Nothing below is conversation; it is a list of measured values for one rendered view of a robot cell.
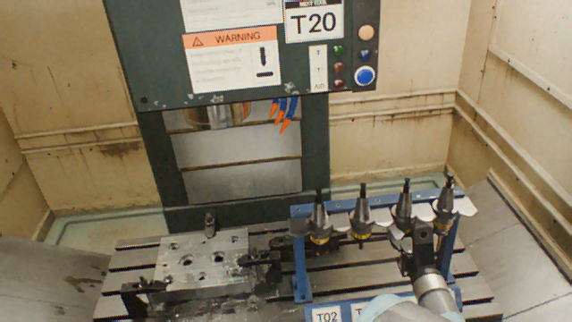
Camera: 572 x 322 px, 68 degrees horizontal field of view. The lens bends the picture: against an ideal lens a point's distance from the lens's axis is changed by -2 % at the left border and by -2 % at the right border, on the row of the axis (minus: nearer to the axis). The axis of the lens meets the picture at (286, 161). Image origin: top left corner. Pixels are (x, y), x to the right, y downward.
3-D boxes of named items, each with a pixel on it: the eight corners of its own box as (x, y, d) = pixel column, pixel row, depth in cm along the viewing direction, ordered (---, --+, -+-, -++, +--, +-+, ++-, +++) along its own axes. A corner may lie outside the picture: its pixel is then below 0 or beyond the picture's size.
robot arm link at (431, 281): (419, 290, 94) (456, 284, 94) (412, 273, 98) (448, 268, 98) (416, 310, 98) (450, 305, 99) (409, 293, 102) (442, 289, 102)
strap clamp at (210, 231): (219, 257, 148) (212, 224, 139) (209, 258, 148) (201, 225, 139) (220, 230, 159) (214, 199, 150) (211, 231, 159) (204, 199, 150)
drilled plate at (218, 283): (251, 292, 129) (249, 281, 127) (154, 303, 128) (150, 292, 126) (249, 238, 148) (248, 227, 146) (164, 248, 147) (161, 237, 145)
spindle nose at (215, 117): (254, 97, 109) (248, 51, 103) (249, 129, 96) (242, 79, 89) (191, 101, 110) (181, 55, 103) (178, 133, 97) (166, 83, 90)
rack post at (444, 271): (455, 283, 131) (472, 208, 115) (438, 285, 131) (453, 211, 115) (442, 259, 140) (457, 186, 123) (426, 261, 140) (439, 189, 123)
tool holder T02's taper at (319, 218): (327, 215, 113) (327, 194, 109) (328, 226, 109) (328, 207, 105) (310, 216, 113) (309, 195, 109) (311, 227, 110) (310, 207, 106)
